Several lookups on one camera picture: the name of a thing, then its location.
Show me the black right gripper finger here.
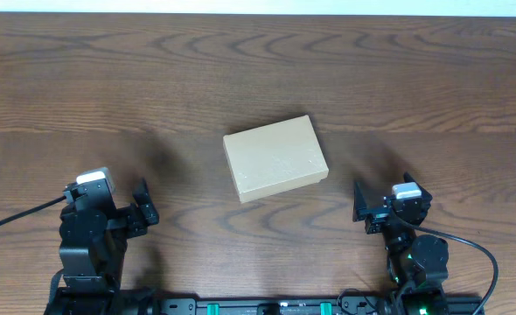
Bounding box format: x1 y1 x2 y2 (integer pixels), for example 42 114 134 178
352 181 373 222
403 171 429 197

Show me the brown cardboard box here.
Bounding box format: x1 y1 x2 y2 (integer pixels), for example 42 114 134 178
223 115 329 203

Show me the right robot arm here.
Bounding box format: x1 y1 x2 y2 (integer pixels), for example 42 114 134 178
353 173 450 314

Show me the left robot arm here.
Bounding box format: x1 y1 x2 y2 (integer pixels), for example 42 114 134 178
45 178 160 315

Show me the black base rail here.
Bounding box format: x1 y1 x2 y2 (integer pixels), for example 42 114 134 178
45 295 479 315

